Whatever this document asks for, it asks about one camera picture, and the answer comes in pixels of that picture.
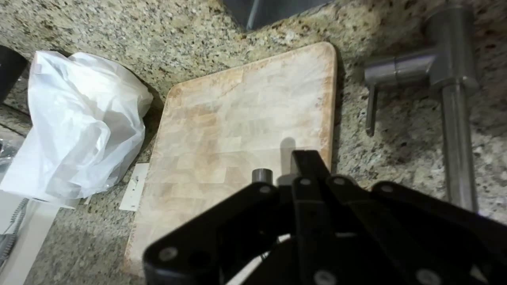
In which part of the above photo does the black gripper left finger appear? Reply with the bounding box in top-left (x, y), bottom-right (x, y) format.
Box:
top-left (143, 182), bottom-right (294, 285)

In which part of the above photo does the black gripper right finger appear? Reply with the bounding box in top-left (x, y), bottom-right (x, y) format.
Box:
top-left (292, 151), bottom-right (507, 285)

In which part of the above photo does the stainless steel gooseneck faucet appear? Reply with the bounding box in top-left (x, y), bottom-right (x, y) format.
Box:
top-left (363, 0), bottom-right (481, 213)

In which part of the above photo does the stainless steel sink basin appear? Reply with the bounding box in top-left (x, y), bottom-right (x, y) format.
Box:
top-left (222, 0), bottom-right (332, 32)

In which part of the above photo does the wooden cutting board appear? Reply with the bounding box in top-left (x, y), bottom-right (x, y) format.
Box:
top-left (124, 42), bottom-right (338, 276)

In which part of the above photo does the white plastic bag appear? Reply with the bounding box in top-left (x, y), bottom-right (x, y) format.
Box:
top-left (0, 51), bottom-right (153, 208)

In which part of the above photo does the white wall outlet plate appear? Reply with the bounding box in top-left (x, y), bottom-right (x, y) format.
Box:
top-left (119, 163), bottom-right (149, 213)

